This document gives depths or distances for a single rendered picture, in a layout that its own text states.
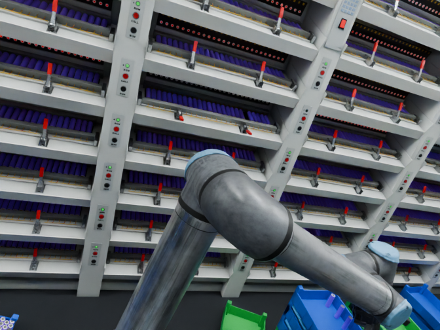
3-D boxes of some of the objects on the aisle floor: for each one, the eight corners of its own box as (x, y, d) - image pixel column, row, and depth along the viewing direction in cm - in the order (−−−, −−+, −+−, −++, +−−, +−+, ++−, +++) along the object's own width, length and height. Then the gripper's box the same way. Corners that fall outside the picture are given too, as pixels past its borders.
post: (98, 296, 143) (191, -192, 80) (76, 296, 140) (154, -213, 76) (101, 265, 161) (180, -157, 97) (82, 264, 157) (149, -174, 93)
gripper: (355, 277, 110) (346, 325, 118) (360, 299, 100) (349, 349, 107) (382, 282, 109) (370, 330, 116) (389, 305, 98) (376, 356, 105)
